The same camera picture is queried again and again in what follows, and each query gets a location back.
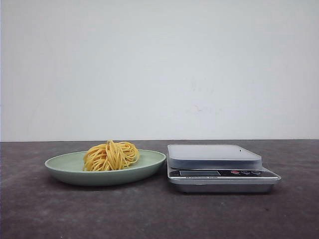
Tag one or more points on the yellow vermicelli noodle bundle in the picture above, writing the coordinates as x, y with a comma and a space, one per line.
110, 156

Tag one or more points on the silver digital kitchen scale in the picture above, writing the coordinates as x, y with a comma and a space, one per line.
217, 168

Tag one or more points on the green round plate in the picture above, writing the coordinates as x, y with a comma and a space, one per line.
68, 168

